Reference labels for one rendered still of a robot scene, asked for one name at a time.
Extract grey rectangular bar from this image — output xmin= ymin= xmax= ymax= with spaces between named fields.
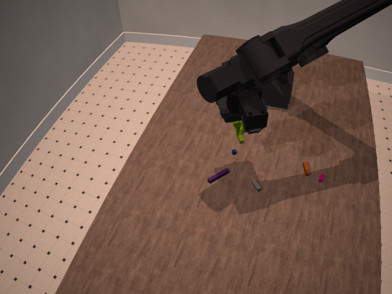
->
xmin=251 ymin=180 xmax=261 ymax=192

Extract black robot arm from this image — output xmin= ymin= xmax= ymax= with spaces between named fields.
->
xmin=197 ymin=0 xmax=392 ymax=134

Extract purple rod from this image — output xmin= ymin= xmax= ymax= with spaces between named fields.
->
xmin=208 ymin=168 xmax=229 ymax=183

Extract orange rod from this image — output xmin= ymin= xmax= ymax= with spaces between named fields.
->
xmin=303 ymin=162 xmax=310 ymax=176

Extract lime green rectangular bar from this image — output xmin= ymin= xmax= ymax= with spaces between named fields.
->
xmin=237 ymin=131 xmax=244 ymax=144

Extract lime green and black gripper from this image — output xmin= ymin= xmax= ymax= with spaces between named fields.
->
xmin=216 ymin=86 xmax=255 ymax=136

